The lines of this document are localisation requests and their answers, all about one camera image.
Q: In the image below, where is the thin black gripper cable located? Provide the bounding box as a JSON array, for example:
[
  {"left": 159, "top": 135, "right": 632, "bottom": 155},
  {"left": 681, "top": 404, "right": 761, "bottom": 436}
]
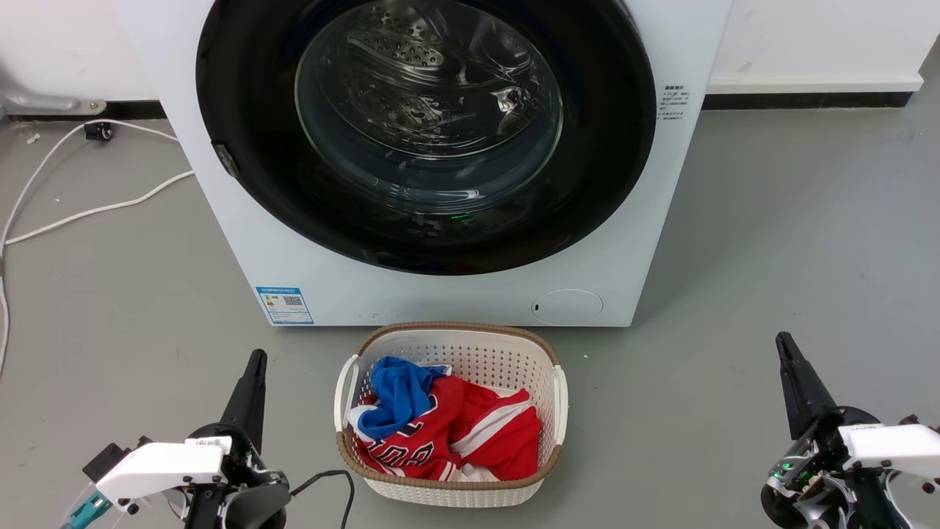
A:
[{"left": 290, "top": 470, "right": 356, "bottom": 529}]

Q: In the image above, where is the round white filter cover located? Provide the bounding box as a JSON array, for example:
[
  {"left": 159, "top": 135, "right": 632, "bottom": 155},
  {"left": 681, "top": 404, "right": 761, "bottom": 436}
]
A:
[{"left": 532, "top": 289, "right": 604, "bottom": 326}]

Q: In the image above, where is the black round glass washer door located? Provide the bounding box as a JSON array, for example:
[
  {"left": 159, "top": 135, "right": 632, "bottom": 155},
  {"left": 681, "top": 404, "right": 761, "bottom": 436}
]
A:
[{"left": 195, "top": 0, "right": 657, "bottom": 276}]

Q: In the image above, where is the blue garment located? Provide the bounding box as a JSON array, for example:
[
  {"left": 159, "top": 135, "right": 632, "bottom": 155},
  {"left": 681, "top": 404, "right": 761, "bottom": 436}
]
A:
[{"left": 357, "top": 356, "right": 452, "bottom": 442}]

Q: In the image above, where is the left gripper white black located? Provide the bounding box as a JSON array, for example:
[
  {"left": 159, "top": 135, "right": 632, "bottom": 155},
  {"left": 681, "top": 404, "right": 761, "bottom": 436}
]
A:
[{"left": 95, "top": 349, "right": 289, "bottom": 513}]

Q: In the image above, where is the white front-load washing machine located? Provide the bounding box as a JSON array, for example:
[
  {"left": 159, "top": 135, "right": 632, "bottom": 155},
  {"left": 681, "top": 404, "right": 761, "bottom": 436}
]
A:
[{"left": 110, "top": 0, "right": 735, "bottom": 328}]

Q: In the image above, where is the steel perforated washer drum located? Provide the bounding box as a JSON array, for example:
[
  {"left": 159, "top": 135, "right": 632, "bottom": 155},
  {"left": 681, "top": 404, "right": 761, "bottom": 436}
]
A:
[{"left": 323, "top": 0, "right": 552, "bottom": 159}]

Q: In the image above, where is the printed text label on washer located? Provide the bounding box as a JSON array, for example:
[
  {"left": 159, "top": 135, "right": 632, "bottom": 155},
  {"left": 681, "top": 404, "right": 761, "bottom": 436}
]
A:
[{"left": 659, "top": 84, "right": 691, "bottom": 122}]

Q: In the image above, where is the white plastic laundry basket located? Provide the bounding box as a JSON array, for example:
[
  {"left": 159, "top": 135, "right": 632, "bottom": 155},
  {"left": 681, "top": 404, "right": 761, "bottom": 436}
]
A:
[{"left": 334, "top": 322, "right": 569, "bottom": 508}]

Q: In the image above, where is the red white basketball jersey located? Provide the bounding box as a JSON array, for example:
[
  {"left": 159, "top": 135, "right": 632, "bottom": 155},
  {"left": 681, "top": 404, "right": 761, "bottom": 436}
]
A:
[{"left": 347, "top": 375, "right": 543, "bottom": 482}]

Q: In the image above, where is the blue energy label sticker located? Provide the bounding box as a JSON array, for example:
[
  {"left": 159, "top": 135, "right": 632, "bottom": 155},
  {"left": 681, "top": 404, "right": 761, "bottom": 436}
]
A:
[{"left": 256, "top": 286, "right": 314, "bottom": 325}]

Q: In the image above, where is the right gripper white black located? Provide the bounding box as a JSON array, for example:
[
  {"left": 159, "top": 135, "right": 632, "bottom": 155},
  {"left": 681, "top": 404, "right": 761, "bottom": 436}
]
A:
[{"left": 775, "top": 331, "right": 940, "bottom": 477}]

